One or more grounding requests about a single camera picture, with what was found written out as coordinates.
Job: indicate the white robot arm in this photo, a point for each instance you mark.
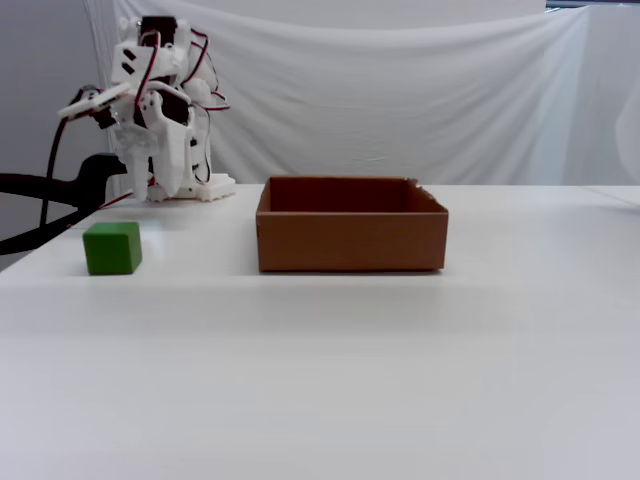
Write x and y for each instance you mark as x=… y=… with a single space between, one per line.
x=130 y=60

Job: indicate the green cube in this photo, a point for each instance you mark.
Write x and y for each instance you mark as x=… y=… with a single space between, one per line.
x=112 y=250

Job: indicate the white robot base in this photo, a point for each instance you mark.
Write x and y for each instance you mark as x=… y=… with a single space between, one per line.
x=215 y=187

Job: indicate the brown cardboard box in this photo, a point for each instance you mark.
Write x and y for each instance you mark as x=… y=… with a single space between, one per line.
x=350 y=240

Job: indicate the white backdrop cloth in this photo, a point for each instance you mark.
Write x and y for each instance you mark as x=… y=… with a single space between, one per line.
x=400 y=100

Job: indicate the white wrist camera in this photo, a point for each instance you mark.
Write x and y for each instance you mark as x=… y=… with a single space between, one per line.
x=95 y=102

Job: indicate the black table clamp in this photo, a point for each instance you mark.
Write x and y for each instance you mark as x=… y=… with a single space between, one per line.
x=92 y=185

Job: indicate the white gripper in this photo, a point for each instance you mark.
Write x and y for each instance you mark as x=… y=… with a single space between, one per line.
x=169 y=152

